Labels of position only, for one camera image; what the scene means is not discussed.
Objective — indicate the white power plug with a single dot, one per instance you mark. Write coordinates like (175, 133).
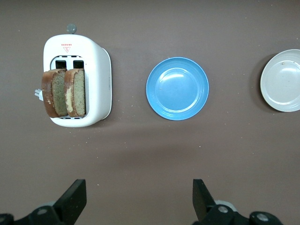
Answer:
(38, 94)

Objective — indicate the brown bread slice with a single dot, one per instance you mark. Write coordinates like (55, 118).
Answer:
(58, 93)
(78, 93)

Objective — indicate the beige plate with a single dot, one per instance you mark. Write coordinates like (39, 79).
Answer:
(283, 82)

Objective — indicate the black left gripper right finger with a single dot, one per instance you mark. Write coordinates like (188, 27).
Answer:
(201, 201)

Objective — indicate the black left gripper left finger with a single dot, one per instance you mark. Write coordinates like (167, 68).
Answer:
(70, 201)

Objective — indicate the blue plate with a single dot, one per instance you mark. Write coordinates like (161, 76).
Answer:
(177, 89)

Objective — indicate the white two-slot toaster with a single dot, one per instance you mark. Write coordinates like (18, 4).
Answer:
(98, 82)

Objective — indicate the grey toaster knob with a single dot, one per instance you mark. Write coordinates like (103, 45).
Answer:
(71, 28)

